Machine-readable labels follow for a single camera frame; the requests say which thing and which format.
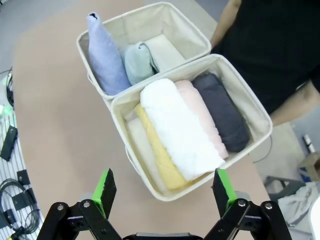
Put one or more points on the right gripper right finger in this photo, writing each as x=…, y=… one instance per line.
x=223, y=195

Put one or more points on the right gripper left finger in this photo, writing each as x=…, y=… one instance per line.
x=105, y=197

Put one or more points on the yellow towel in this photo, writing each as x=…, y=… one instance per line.
x=162, y=162

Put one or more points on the dark grey towel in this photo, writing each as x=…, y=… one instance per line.
x=225, y=115

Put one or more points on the white towel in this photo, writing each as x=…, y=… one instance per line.
x=175, y=125

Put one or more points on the pink towel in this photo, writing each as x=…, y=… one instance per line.
x=200, y=105

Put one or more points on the lavender blue towel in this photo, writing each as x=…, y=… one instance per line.
x=105, y=62

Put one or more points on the mint green towel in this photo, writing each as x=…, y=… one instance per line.
x=137, y=65

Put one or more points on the beige fabric storage bin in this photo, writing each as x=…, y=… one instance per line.
x=250, y=105
x=155, y=22

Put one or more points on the person's left forearm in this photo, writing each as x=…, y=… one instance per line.
x=297, y=105

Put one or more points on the person's right forearm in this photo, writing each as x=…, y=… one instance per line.
x=222, y=30

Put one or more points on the light grey crumpled cloth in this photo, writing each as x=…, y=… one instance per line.
x=297, y=205

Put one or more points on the black power adapter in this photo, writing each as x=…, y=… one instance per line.
x=23, y=177

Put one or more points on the brown cardboard box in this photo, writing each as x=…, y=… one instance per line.
x=311, y=166

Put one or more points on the white slatted bench surface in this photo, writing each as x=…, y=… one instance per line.
x=12, y=165

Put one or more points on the white power strip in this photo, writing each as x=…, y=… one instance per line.
x=309, y=143

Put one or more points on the person in black shirt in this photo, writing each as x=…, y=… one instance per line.
x=270, y=50

